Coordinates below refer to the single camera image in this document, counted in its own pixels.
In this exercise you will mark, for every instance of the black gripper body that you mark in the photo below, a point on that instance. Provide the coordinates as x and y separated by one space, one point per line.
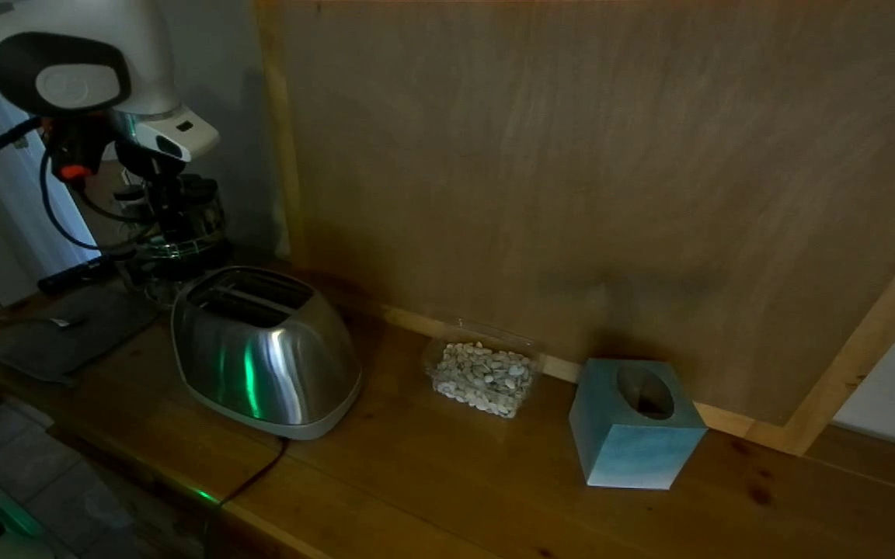
179 205

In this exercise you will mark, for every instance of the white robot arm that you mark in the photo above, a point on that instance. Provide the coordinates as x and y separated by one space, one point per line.
100 75

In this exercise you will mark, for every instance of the round chrome spice rack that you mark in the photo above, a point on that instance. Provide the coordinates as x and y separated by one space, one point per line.
173 257

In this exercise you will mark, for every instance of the black remote control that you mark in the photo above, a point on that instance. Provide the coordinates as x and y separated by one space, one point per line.
79 273

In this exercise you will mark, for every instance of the silver two-slot toaster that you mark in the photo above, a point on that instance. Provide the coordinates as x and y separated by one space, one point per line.
269 352

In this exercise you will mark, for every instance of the grey quilted pot holder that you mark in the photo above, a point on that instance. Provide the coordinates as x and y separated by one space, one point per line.
58 356

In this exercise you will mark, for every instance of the clear bag of pebbles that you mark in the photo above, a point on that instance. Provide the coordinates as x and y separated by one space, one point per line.
481 378

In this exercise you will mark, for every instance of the blue cube tissue box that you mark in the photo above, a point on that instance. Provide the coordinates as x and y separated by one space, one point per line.
633 422

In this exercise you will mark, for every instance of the wooden back panel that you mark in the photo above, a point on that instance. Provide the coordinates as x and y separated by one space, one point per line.
703 181

